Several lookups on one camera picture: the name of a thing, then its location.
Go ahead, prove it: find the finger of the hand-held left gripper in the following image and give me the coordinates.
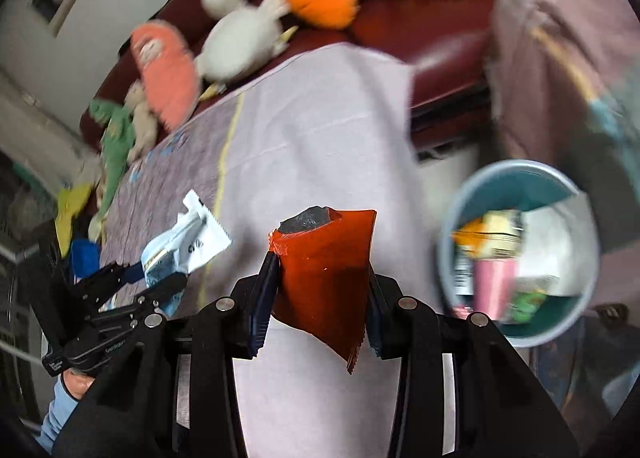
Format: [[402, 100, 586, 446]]
[[74, 261, 147, 308], [92, 272, 190, 328]]

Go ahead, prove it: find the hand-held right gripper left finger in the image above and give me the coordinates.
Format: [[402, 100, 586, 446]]
[[52, 251, 281, 458]]

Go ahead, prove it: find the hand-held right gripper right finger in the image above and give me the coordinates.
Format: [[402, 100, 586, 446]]
[[365, 265, 581, 458]]

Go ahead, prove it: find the red snack packet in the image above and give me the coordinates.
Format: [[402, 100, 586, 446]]
[[267, 207, 378, 375]]

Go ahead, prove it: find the white blue wrapper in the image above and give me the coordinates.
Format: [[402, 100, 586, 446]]
[[140, 189, 233, 316]]

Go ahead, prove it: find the blue plastic bin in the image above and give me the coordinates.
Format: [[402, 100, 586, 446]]
[[436, 159, 600, 349]]

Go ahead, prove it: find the person's left forearm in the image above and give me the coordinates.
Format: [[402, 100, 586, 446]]
[[37, 378, 81, 454]]

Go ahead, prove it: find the person's left hand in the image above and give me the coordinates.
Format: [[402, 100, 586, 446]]
[[61, 370, 96, 401]]

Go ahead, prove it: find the yellow plush toy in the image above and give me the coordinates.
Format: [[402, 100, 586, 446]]
[[54, 183, 93, 259]]

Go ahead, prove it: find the pink packet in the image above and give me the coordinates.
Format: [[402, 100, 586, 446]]
[[472, 258, 521, 321]]

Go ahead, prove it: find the green dinosaur plush toy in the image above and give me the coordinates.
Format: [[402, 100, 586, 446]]
[[89, 98, 137, 241]]

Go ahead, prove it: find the green packet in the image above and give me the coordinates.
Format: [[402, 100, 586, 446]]
[[510, 291, 547, 323]]

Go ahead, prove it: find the pink tablecloth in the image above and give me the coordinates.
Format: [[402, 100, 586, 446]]
[[97, 42, 451, 458]]

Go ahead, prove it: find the beige plush toy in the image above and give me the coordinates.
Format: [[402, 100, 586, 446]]
[[124, 81, 161, 164]]

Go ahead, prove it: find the pink plush toy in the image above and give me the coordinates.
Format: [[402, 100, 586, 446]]
[[130, 21, 202, 131]]

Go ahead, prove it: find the white goose plush toy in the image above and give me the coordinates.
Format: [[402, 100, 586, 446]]
[[192, 0, 301, 99]]

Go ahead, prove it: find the maroon leather sofa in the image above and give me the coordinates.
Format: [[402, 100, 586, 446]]
[[80, 0, 506, 154]]

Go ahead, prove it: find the striped blanket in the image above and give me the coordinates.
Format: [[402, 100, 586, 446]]
[[487, 0, 640, 259]]

